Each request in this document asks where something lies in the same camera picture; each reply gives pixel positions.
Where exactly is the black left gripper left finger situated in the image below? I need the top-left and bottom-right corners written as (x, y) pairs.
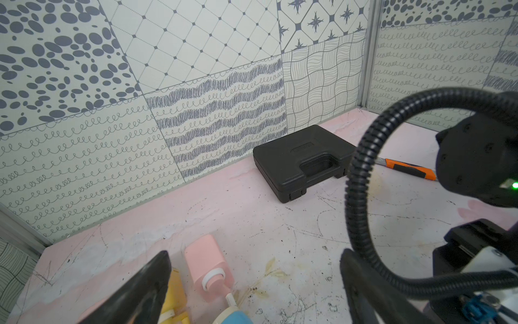
top-left (81, 251), bottom-right (172, 324)

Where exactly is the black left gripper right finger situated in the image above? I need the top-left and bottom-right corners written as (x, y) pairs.
top-left (339, 248), bottom-right (432, 323)

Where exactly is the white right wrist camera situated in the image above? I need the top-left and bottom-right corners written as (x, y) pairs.
top-left (460, 247), bottom-right (517, 323)

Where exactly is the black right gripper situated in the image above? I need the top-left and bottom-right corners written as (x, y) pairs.
top-left (424, 219), bottom-right (517, 323)

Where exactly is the black plastic tool case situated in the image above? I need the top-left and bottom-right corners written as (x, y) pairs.
top-left (253, 125), bottom-right (356, 203)

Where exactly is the orange handled adjustable wrench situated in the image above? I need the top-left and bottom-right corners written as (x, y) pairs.
top-left (376, 157), bottom-right (438, 181)

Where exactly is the yellow pencil sharpener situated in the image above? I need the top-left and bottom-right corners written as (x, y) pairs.
top-left (159, 268), bottom-right (190, 324)

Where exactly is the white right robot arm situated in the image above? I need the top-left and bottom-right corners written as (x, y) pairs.
top-left (340, 87), bottom-right (517, 323)

